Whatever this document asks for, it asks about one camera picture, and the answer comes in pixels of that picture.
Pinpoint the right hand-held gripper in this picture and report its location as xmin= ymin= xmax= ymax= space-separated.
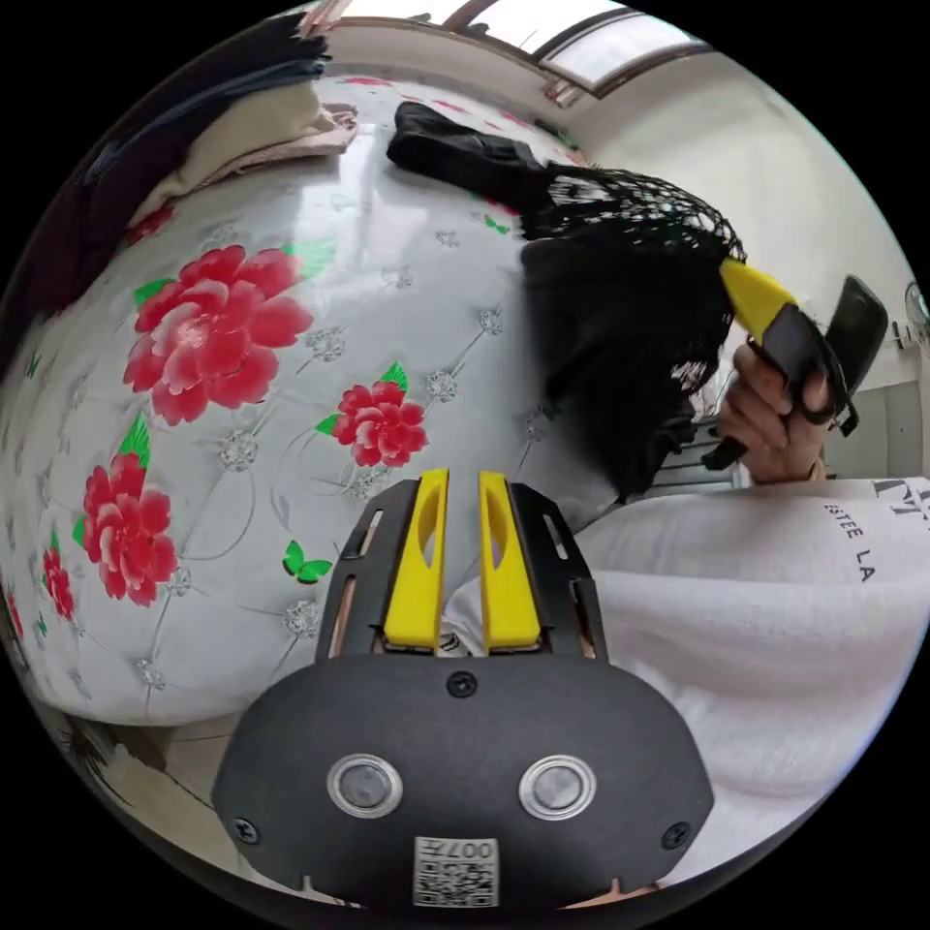
xmin=701 ymin=257 xmax=863 ymax=471

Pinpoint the person's right hand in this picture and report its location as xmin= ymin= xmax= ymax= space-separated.
xmin=715 ymin=341 xmax=833 ymax=485

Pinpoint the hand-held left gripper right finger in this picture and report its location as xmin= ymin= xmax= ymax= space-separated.
xmin=478 ymin=470 xmax=543 ymax=652

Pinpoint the pile of clothes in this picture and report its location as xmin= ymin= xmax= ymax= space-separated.
xmin=11 ymin=11 xmax=361 ymax=321

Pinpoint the white fan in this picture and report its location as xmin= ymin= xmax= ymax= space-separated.
xmin=903 ymin=283 xmax=930 ymax=352

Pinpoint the window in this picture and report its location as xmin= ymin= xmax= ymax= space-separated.
xmin=536 ymin=13 xmax=718 ymax=100

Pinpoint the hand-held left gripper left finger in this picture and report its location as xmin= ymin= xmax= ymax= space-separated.
xmin=383 ymin=469 xmax=450 ymax=648

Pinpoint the black skirt with mesh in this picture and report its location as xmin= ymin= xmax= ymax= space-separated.
xmin=385 ymin=101 xmax=750 ymax=504

